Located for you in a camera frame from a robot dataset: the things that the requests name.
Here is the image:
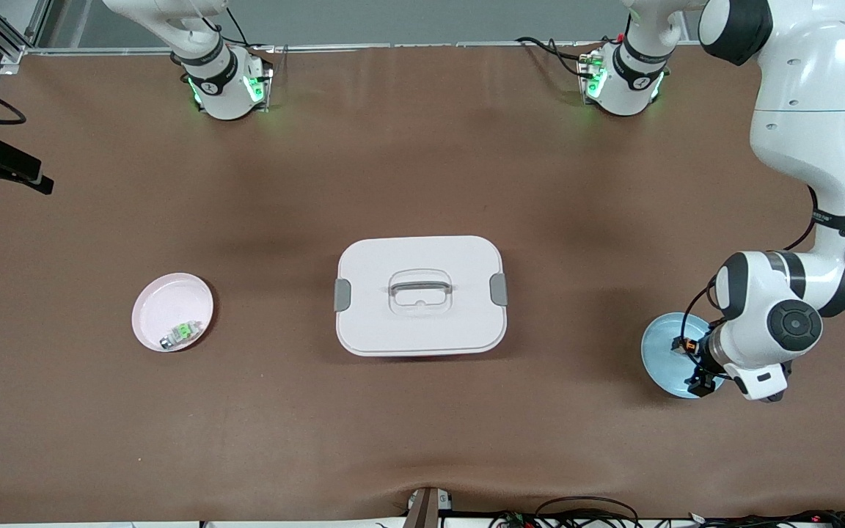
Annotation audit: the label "light blue round plate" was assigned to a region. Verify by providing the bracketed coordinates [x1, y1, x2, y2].
[640, 312, 724, 400]

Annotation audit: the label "pink round plate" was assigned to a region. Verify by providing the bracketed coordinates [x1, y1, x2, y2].
[131, 273, 215, 353]

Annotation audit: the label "black cable bundle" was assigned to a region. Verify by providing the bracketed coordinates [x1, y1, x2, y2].
[492, 510, 845, 528]

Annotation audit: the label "brown table mat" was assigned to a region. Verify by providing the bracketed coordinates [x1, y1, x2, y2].
[0, 43, 845, 525]

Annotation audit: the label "white lidded box grey latches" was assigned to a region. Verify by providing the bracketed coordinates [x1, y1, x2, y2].
[334, 235, 509, 358]

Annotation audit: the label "green push-button switch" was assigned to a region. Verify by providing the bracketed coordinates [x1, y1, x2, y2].
[159, 320, 203, 351]

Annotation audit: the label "black left base cables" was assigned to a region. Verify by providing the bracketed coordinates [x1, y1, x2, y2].
[516, 35, 592, 78]

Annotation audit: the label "black right base cable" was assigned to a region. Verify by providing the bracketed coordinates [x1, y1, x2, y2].
[202, 6, 277, 52]

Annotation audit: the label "aluminium frame post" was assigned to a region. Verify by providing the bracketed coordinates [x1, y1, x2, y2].
[0, 0, 53, 65]

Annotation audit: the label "brown table edge bracket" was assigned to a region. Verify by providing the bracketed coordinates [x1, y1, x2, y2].
[403, 487, 453, 528]

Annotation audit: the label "black looped cable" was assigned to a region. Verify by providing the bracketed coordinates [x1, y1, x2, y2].
[535, 496, 641, 528]

